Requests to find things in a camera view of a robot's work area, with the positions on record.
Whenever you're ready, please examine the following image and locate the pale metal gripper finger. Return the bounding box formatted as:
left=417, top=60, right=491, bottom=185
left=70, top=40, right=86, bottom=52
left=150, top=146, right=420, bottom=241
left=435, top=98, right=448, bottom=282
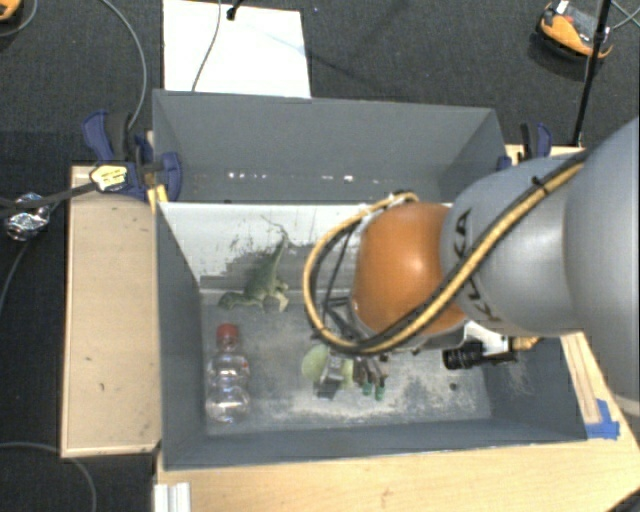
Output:
left=314, top=357, right=345, bottom=401

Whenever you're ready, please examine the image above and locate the pale green toy fruit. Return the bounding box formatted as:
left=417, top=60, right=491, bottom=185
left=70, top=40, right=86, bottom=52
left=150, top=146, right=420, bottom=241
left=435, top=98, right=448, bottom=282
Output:
left=300, top=343, right=357, bottom=390

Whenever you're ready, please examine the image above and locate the clear plastic bottle red cap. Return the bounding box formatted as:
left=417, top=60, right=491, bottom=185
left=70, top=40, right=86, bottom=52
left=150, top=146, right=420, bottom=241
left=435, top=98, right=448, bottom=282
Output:
left=204, top=323, right=253, bottom=424

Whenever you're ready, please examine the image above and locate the green toy dinosaur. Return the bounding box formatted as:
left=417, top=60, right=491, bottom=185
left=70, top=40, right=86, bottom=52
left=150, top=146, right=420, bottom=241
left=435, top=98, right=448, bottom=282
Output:
left=217, top=233, right=292, bottom=314

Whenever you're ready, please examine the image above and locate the grey metal bin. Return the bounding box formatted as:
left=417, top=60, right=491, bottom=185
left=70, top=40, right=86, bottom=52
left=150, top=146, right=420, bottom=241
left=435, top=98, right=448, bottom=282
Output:
left=149, top=88, right=589, bottom=472

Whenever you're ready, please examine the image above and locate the pale wood flat board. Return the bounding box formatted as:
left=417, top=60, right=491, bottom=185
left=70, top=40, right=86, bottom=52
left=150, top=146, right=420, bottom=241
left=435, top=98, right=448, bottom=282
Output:
left=59, top=162, right=164, bottom=459

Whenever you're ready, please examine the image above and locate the black cylinder on white bracket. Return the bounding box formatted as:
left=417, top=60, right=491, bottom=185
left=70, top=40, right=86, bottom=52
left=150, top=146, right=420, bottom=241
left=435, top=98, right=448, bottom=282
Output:
left=441, top=321, right=542, bottom=372

